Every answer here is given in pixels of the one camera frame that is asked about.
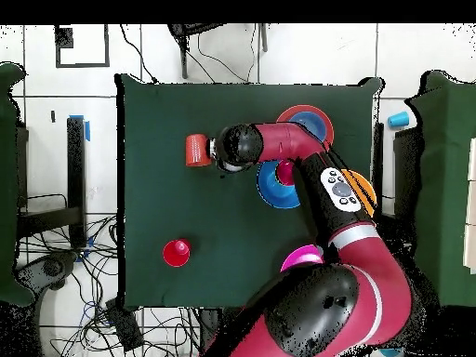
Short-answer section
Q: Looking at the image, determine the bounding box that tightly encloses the large smooth blue bowl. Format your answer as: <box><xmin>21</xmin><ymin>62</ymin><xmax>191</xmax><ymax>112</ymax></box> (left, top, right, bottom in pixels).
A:
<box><xmin>256</xmin><ymin>159</ymin><xmax>301</xmax><ymax>209</ymax></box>

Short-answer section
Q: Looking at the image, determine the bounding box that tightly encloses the magenta plastic cup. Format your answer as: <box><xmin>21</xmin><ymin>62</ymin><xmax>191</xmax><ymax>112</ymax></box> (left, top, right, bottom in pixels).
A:
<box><xmin>275</xmin><ymin>159</ymin><xmax>297</xmax><ymax>187</ymax></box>

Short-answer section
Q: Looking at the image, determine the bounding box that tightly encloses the orange plastic cup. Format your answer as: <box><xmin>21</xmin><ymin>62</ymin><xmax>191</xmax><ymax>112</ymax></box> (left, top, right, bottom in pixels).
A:
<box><xmin>184</xmin><ymin>133</ymin><xmax>213</xmax><ymax>167</ymax></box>

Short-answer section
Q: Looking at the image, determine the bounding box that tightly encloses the small ringed blue bowl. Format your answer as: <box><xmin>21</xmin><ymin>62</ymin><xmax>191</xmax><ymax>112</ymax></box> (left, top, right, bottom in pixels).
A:
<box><xmin>287</xmin><ymin>111</ymin><xmax>328</xmax><ymax>142</ymax></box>

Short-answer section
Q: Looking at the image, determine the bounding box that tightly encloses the orange-red plastic bowl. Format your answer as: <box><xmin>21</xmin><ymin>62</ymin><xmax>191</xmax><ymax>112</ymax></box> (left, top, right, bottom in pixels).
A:
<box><xmin>275</xmin><ymin>104</ymin><xmax>335</xmax><ymax>150</ymax></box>

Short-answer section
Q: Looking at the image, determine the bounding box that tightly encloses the white box stack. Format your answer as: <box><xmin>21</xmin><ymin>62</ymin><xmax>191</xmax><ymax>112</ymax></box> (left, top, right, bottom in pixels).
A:
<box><xmin>462</xmin><ymin>137</ymin><xmax>476</xmax><ymax>274</ymax></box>

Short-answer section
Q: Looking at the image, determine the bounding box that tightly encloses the large pink plastic bowl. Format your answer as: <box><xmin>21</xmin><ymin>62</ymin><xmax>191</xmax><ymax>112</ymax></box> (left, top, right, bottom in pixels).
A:
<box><xmin>280</xmin><ymin>244</ymin><xmax>325</xmax><ymax>272</ymax></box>

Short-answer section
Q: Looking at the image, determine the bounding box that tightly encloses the red plastic cup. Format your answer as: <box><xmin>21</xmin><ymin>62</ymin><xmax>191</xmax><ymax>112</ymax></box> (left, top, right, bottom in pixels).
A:
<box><xmin>162</xmin><ymin>238</ymin><xmax>192</xmax><ymax>269</ymax></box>

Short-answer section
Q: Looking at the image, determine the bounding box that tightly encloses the dark green tablecloth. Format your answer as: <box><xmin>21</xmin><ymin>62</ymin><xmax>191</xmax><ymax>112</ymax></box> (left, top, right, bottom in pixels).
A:
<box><xmin>112</xmin><ymin>73</ymin><xmax>384</xmax><ymax>311</ymax></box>

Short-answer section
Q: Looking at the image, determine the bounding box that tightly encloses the large yellow-orange plastic bowl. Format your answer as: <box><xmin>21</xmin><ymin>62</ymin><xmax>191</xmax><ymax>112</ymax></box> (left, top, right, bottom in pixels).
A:
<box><xmin>340</xmin><ymin>168</ymin><xmax>378</xmax><ymax>218</ymax></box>

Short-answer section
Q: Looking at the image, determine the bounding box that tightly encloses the black power strip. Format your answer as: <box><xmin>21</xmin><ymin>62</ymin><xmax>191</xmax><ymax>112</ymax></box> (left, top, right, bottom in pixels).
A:
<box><xmin>104</xmin><ymin>297</ymin><xmax>145</xmax><ymax>353</ymax></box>

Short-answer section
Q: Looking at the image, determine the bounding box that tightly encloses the green cloth side table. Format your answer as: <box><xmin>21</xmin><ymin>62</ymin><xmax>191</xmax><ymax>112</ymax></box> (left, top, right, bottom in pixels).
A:
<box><xmin>0</xmin><ymin>61</ymin><xmax>36</xmax><ymax>308</ymax></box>
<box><xmin>403</xmin><ymin>70</ymin><xmax>476</xmax><ymax>310</ymax></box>

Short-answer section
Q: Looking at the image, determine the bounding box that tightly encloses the tangle of cables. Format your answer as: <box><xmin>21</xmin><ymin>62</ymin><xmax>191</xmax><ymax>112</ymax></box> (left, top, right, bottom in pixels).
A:
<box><xmin>18</xmin><ymin>213</ymin><xmax>220</xmax><ymax>357</ymax></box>

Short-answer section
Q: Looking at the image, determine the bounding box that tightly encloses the black camera tripod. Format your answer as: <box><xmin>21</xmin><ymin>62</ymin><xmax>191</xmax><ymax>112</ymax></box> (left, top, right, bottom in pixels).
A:
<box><xmin>166</xmin><ymin>23</ymin><xmax>269</xmax><ymax>80</ymax></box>

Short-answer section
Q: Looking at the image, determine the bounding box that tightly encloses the black table frame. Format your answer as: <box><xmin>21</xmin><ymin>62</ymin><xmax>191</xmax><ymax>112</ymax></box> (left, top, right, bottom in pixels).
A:
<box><xmin>371</xmin><ymin>122</ymin><xmax>423</xmax><ymax>243</ymax></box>
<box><xmin>16</xmin><ymin>116</ymin><xmax>88</xmax><ymax>248</ymax></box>

